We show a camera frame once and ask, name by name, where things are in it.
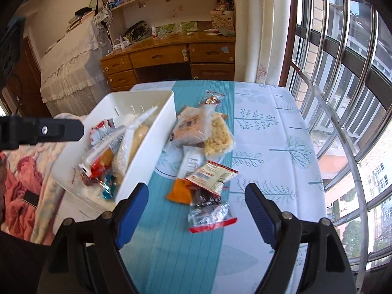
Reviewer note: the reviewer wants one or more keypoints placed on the dark wooden cabinet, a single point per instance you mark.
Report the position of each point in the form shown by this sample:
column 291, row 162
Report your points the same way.
column 27, row 82

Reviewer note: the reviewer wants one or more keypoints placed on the dark patterned pencil case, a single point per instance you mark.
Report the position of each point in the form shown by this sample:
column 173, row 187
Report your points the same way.
column 137, row 31

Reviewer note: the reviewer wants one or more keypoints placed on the doll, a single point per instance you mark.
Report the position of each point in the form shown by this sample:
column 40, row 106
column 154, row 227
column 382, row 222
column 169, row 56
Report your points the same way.
column 224, row 1

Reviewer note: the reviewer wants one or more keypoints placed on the small red white packet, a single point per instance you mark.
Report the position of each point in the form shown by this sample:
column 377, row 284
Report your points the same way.
column 102, row 128

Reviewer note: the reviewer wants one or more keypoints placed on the long white snack packet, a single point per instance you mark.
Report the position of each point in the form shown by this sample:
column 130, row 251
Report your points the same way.
column 191, row 160

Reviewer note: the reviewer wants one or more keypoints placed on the snack packets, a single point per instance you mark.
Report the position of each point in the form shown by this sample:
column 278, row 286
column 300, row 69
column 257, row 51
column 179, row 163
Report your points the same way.
column 104, row 156

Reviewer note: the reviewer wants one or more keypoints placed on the small red snack packet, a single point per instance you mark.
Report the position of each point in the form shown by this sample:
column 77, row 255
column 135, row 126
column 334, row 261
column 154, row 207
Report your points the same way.
column 88, row 177

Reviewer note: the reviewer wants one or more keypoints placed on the pale printed blanket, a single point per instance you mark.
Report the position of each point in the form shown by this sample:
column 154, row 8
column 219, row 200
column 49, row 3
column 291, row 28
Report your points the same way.
column 50, row 190

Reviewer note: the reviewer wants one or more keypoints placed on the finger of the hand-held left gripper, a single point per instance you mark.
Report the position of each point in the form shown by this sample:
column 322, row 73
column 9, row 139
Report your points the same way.
column 46, row 130

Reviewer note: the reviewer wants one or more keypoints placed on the clear bag of brown candies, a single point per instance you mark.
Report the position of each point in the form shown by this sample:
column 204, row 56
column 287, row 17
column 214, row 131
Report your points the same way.
column 211, row 99

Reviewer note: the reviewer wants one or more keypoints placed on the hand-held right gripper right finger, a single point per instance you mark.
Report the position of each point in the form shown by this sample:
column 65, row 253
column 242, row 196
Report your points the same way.
column 260, row 214

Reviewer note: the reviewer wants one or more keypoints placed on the metal window grille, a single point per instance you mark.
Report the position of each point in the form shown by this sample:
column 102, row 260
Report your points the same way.
column 346, row 67

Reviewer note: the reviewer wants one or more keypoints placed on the hanging floral bag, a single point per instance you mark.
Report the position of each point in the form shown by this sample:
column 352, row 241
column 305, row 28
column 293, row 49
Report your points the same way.
column 102, row 17

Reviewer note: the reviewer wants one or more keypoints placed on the pink cloth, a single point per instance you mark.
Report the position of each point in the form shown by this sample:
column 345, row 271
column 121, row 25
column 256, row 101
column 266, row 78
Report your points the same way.
column 21, row 196

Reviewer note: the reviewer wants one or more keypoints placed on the white red-edged snack packet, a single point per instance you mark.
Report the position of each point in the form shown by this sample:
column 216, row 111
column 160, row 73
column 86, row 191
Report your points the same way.
column 211, row 176

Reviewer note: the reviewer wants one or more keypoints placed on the dark silver red-edged packet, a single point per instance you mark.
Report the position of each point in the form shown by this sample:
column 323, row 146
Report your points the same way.
column 208, row 211

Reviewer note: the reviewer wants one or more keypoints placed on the beige lettered box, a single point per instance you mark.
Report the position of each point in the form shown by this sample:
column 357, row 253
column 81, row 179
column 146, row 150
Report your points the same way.
column 222, row 21

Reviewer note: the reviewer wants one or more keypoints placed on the small white bottle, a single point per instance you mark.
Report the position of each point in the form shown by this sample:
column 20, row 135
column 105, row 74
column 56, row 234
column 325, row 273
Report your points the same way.
column 154, row 32

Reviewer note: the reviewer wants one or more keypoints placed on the wooden bookshelf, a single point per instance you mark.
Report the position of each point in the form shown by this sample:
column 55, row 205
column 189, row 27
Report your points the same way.
column 183, row 4

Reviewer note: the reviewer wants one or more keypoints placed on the white curtain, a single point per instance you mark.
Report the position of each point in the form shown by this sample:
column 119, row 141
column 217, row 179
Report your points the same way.
column 260, row 36

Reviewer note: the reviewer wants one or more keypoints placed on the white plastic bin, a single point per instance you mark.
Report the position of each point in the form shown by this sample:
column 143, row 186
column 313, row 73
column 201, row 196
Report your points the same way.
column 147, row 165

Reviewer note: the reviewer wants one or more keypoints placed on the dark clothing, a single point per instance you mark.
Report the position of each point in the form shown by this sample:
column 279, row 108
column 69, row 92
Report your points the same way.
column 18, row 266

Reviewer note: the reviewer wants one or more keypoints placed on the clear brown pastry packet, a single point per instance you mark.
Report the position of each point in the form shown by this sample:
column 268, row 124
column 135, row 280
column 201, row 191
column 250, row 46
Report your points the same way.
column 190, row 125

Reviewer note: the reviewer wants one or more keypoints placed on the white power strip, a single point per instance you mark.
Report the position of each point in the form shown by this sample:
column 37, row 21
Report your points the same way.
column 120, row 43

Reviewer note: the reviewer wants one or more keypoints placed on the small black device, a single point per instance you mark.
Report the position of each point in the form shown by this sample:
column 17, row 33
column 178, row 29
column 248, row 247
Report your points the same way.
column 31, row 197

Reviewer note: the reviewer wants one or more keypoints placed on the wooden desk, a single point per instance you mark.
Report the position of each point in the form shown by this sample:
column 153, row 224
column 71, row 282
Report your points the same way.
column 159, row 56

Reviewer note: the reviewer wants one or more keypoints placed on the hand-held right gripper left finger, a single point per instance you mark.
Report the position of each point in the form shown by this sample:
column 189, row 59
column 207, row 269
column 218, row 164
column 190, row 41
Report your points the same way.
column 131, row 217

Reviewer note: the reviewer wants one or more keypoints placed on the blue foil candy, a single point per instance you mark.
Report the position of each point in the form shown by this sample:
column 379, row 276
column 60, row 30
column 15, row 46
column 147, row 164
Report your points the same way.
column 108, row 186

